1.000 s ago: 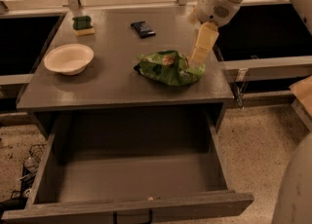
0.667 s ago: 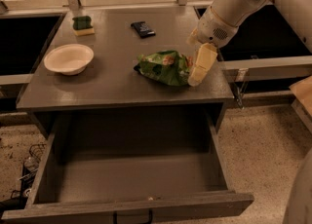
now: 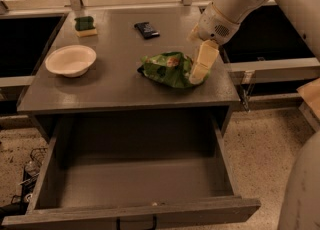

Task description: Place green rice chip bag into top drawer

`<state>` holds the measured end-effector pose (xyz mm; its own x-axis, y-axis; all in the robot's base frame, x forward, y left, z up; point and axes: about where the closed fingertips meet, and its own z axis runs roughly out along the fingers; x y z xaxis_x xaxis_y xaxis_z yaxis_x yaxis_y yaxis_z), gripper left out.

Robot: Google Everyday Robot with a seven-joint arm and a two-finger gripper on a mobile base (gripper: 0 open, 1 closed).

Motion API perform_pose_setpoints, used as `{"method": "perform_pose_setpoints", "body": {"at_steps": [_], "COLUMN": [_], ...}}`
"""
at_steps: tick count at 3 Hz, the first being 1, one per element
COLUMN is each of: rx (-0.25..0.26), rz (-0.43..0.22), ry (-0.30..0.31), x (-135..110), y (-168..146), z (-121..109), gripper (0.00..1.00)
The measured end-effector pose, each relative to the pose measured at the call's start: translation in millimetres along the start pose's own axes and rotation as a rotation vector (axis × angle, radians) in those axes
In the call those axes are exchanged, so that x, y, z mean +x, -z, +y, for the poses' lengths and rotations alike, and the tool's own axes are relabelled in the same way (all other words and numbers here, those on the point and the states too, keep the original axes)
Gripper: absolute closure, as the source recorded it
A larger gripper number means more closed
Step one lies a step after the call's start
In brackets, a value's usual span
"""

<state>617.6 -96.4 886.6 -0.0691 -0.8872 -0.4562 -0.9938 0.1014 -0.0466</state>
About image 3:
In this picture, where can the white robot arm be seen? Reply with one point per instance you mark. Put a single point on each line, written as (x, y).
(301, 203)

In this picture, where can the grey cabinet with top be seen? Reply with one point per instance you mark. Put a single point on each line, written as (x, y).
(113, 83)

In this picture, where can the green yellow sponge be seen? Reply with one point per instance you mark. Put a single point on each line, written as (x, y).
(84, 26)

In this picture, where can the black drawer handle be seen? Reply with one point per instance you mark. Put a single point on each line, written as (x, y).
(137, 223)

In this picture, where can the green rice chip bag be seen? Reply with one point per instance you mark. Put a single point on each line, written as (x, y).
(172, 69)

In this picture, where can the white paper bowl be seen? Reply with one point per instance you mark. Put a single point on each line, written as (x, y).
(70, 61)

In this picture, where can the open grey top drawer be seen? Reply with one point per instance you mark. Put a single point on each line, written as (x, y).
(98, 169)

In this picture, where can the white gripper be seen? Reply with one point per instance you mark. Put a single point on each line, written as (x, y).
(214, 24)

